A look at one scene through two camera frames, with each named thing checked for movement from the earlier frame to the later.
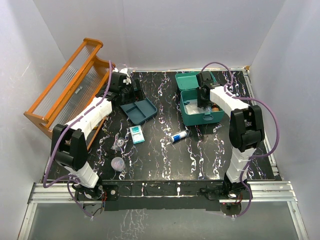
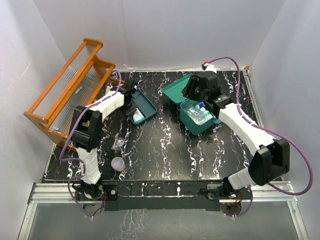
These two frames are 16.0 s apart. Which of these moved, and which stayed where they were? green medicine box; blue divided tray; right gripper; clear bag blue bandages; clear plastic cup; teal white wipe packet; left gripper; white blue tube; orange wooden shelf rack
Moved: left gripper; clear bag blue bandages; white blue tube; teal white wipe packet; green medicine box
Stayed: blue divided tray; clear plastic cup; right gripper; orange wooden shelf rack
